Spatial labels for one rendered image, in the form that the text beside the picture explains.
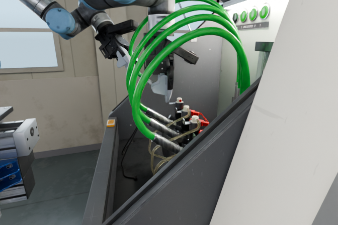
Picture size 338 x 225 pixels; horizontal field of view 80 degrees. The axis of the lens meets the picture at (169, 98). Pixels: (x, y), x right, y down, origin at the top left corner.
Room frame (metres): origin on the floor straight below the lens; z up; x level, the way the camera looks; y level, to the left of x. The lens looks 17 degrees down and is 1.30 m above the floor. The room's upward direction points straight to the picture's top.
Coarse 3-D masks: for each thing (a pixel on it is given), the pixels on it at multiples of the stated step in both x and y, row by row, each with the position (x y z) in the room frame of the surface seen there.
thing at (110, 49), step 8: (104, 24) 0.78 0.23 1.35; (112, 24) 0.80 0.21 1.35; (104, 32) 0.79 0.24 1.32; (104, 40) 0.78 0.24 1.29; (112, 40) 0.74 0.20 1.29; (120, 40) 0.75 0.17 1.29; (104, 48) 0.75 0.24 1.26; (112, 48) 0.74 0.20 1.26; (128, 48) 0.77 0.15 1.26; (104, 56) 0.74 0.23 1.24; (112, 56) 0.75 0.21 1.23
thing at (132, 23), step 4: (128, 20) 0.73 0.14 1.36; (132, 20) 0.73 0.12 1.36; (116, 24) 0.76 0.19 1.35; (120, 24) 0.75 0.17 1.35; (124, 24) 0.74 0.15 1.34; (128, 24) 0.73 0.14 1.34; (132, 24) 0.73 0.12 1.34; (136, 24) 0.75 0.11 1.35; (108, 28) 0.77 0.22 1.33; (112, 28) 0.76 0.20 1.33; (116, 28) 0.75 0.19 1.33; (120, 28) 0.74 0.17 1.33; (124, 28) 0.74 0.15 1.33; (128, 28) 0.74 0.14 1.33; (132, 28) 0.74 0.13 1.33; (136, 28) 0.75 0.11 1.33; (108, 32) 0.77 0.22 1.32; (112, 32) 0.76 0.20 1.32; (116, 32) 0.77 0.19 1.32; (120, 32) 0.77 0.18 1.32; (124, 32) 0.77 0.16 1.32; (128, 32) 0.78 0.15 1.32
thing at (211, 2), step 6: (180, 0) 0.69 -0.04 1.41; (186, 0) 0.68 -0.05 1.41; (192, 0) 0.68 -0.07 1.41; (198, 0) 0.68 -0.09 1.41; (204, 0) 0.67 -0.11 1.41; (210, 0) 0.67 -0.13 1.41; (216, 6) 0.66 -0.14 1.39; (144, 24) 0.71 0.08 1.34; (138, 30) 0.72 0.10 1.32; (132, 36) 0.72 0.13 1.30; (132, 42) 0.72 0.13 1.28; (132, 48) 0.73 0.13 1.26
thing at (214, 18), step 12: (180, 24) 0.44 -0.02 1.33; (228, 24) 0.46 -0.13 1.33; (144, 60) 0.43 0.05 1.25; (132, 72) 0.43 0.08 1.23; (240, 72) 0.48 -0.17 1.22; (132, 84) 0.42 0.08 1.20; (240, 84) 0.48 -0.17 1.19; (132, 96) 0.42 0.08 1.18; (144, 120) 0.43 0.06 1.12; (168, 132) 0.44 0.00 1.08
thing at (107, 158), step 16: (112, 128) 0.74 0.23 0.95; (112, 144) 0.62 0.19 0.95; (112, 160) 0.52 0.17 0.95; (96, 176) 0.45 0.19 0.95; (112, 176) 0.52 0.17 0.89; (96, 192) 0.39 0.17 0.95; (112, 192) 0.49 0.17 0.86; (96, 208) 0.34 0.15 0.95; (112, 208) 0.46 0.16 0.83; (96, 224) 0.30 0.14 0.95
